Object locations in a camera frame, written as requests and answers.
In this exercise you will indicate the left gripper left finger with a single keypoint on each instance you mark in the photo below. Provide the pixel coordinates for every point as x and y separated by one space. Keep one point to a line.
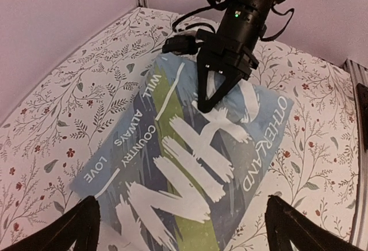
79 227

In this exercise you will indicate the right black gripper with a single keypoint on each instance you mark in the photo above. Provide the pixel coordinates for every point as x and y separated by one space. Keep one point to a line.
226 56

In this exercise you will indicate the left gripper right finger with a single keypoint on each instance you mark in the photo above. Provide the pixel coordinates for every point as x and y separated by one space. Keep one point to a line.
287 227

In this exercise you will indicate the light blue t-shirt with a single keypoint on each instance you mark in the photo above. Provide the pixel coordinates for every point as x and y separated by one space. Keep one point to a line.
170 177

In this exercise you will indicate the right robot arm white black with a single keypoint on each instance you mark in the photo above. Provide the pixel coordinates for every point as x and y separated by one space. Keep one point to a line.
226 55

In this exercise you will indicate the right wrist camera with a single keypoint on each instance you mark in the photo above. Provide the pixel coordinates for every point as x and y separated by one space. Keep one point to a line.
181 45

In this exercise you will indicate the front aluminium rail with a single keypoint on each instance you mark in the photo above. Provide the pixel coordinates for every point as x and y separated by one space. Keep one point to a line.
359 82

